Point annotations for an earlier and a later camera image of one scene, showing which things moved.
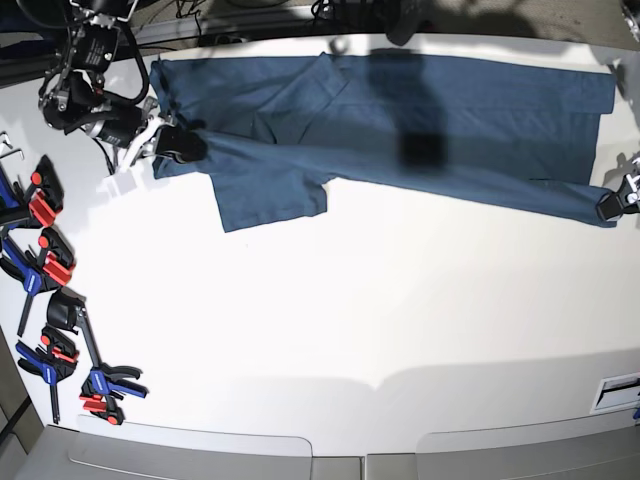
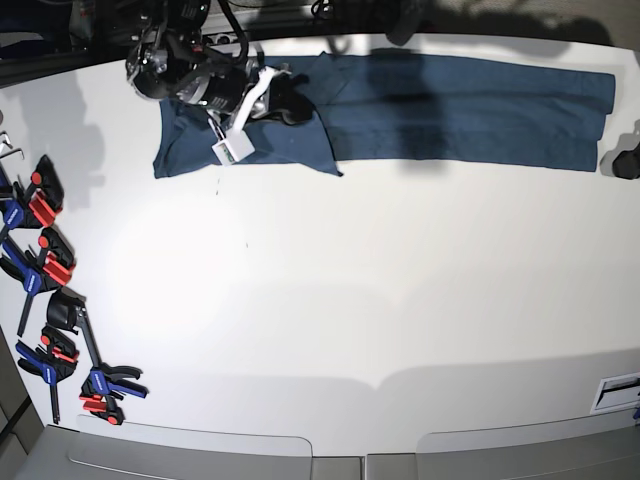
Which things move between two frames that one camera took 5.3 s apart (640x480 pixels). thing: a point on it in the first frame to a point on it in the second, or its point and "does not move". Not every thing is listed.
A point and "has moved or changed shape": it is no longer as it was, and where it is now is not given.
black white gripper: [611, 206] to [627, 164]
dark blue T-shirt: [279, 130] has moved or changed shape
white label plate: [621, 392] does not move
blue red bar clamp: [104, 386] does not move
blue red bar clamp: [56, 358] does not move
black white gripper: [155, 125] to [237, 93]
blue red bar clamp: [40, 201] does not move
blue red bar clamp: [51, 266] does not move
